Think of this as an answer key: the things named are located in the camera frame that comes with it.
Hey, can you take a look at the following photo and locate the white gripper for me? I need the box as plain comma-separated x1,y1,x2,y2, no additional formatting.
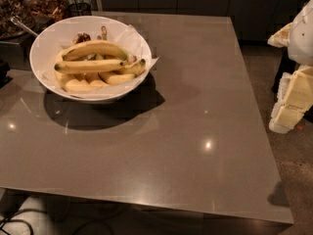
267,0,313,134

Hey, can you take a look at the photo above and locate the long yellow banana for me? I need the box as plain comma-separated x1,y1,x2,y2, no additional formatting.
54,60,124,74

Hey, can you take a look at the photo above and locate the right short yellow banana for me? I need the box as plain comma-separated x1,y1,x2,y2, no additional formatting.
117,59,146,76

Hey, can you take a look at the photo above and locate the lower middle yellow banana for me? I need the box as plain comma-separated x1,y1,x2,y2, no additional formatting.
99,72,136,85

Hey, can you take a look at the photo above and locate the top curved yellow banana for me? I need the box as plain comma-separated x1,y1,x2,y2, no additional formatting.
62,40,129,61

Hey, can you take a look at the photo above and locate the white ceramic bowl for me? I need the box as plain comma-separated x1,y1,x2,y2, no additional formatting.
29,15,154,103

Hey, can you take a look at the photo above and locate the brown banana stem bunch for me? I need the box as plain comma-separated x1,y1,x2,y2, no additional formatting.
72,25,108,44

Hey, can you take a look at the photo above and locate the lower left yellow banana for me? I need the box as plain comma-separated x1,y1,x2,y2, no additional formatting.
54,51,109,94

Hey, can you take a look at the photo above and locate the tray of brown snacks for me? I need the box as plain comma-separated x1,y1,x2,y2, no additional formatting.
0,0,67,39

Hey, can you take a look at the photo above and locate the metal serving spoon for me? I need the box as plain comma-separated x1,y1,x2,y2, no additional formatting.
11,16,38,37

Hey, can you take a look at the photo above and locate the black floor cable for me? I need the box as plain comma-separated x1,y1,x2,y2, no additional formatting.
0,208,47,235

